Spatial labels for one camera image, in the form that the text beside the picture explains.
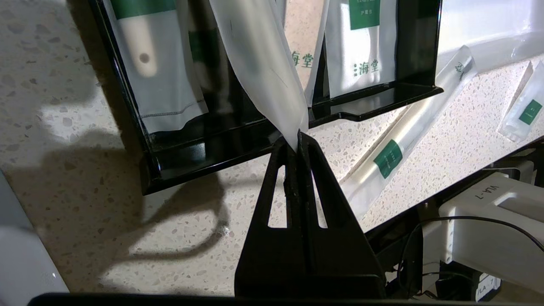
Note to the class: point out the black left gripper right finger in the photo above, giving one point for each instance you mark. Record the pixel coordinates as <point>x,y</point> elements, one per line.
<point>344,263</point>

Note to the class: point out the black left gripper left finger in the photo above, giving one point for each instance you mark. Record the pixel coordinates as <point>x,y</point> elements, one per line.
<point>272,259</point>

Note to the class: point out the dental kit packet green label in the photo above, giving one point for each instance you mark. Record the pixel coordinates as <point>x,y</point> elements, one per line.
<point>389,159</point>

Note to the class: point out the black box drawer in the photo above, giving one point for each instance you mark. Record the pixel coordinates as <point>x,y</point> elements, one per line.
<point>238,140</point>

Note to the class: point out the clear toothbrush packet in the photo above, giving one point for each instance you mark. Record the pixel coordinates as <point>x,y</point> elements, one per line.
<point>263,63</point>

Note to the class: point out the silver metal housing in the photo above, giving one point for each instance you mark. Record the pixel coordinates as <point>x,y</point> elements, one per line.
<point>488,238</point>

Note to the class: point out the small white packet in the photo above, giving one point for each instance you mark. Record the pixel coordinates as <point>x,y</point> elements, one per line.
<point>165,85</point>

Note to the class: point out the white packet green label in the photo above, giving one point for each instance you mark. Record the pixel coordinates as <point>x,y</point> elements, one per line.
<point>361,51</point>

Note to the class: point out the long white wrapped packet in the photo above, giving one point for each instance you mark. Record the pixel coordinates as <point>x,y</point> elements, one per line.
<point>304,42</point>

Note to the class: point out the small sachet green label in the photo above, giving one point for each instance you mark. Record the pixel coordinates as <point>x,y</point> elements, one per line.
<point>529,112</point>

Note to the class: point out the white rounded object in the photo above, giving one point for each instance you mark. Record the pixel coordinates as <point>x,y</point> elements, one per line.
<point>21,263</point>

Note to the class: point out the white sink basin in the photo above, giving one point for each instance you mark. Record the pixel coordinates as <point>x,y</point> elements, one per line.
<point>488,25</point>

